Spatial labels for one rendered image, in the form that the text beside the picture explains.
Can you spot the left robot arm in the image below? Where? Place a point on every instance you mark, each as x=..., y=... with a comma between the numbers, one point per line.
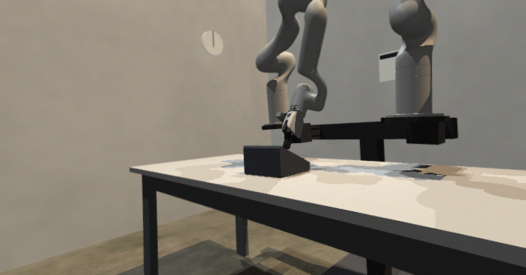
x=417, y=25

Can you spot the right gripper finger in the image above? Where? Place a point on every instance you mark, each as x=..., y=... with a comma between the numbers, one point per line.
x=287, y=136
x=293, y=138

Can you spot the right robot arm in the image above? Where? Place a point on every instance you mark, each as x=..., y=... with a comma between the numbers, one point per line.
x=273, y=59

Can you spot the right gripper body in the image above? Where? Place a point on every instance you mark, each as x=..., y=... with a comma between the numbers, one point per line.
x=295, y=123

